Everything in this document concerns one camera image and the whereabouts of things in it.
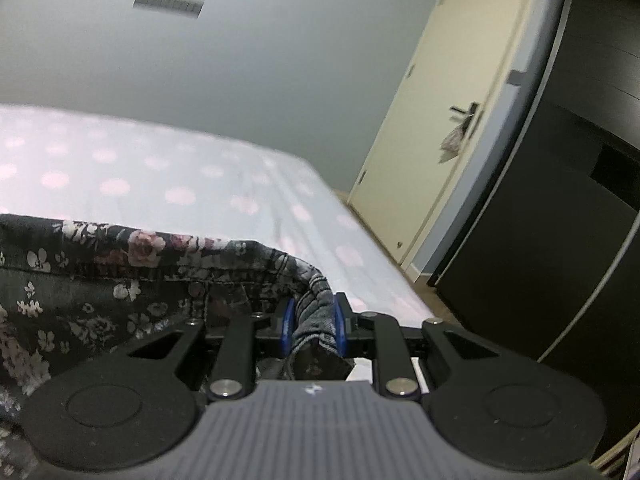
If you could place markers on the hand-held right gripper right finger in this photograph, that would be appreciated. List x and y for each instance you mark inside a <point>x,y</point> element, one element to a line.
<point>341,325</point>

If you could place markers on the ceiling air vent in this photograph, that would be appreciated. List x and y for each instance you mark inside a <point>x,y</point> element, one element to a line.
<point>167,3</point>

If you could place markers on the dark wardrobe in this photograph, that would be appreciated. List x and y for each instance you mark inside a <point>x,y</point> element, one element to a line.
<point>550,210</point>

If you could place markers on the cream door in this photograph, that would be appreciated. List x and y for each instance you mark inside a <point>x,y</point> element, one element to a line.
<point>440,60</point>

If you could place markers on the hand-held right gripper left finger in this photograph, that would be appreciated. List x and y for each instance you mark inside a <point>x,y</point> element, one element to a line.
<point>286,327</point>

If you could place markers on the dark floral pants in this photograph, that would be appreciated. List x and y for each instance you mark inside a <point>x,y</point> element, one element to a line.
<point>75,280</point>

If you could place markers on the polka dot bed sheet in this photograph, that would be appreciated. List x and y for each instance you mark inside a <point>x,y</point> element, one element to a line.
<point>200,170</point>

